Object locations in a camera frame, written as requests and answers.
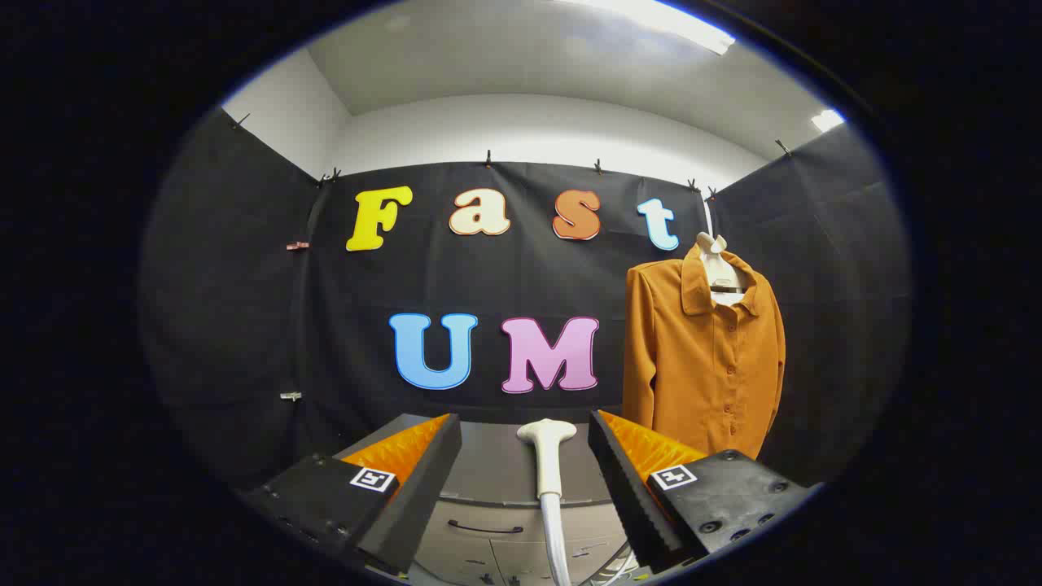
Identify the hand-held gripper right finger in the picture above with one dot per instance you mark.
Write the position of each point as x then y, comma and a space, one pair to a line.
627, 496

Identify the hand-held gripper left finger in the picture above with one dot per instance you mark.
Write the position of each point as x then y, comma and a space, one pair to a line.
423, 496

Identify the small ceiling light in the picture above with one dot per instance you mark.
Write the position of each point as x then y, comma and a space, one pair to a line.
827, 120

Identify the white clothes hanger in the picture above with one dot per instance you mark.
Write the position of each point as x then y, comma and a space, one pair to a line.
720, 273

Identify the white garment steamer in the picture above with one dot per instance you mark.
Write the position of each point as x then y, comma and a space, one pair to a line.
548, 456

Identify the long ceiling light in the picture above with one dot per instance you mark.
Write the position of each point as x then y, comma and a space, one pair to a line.
667, 20

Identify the row of black clips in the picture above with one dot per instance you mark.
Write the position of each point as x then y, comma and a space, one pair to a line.
488, 158

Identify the grey cabinet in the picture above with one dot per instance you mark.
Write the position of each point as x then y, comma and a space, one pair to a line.
496, 468

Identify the orange button shirt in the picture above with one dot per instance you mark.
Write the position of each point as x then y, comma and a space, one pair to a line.
700, 366

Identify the black backdrop cloth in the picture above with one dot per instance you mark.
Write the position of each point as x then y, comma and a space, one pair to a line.
244, 285

